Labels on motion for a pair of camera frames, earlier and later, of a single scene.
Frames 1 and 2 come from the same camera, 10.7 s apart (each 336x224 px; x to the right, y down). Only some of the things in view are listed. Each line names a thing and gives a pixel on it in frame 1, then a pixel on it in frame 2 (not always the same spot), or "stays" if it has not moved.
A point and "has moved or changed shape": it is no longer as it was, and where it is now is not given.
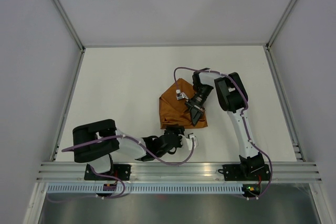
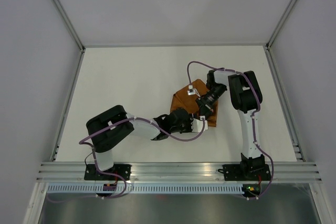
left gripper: [179, 130] → [189, 119]
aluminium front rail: [280, 172] stays
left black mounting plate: [123, 171] stays
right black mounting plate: [245, 172] stays
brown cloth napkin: [176, 112] has moved or changed shape
